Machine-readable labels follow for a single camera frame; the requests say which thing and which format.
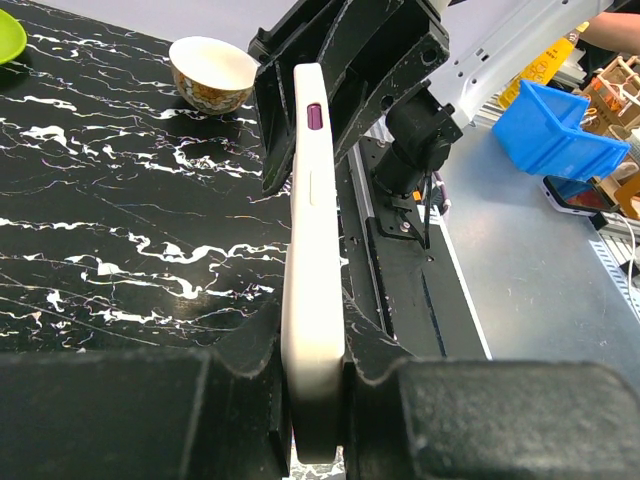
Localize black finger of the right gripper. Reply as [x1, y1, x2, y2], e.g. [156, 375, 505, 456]
[319, 1, 449, 163]
[248, 0, 340, 196]

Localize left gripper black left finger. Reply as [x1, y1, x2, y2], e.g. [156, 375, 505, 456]
[1, 302, 291, 479]

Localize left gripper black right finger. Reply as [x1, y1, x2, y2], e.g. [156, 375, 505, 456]
[343, 298, 639, 479]

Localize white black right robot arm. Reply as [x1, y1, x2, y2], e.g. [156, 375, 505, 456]
[249, 1, 610, 195]

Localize white phone on bench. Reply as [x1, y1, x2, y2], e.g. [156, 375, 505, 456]
[541, 176, 619, 217]

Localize cream floral bowl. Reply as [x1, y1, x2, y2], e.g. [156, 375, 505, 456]
[168, 36, 259, 116]

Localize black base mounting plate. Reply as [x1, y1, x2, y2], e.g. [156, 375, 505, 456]
[347, 137, 492, 360]

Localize blue plastic bin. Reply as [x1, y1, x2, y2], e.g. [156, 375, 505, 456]
[492, 80, 630, 182]

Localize lime green plate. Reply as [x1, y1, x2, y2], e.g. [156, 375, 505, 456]
[0, 10, 27, 65]

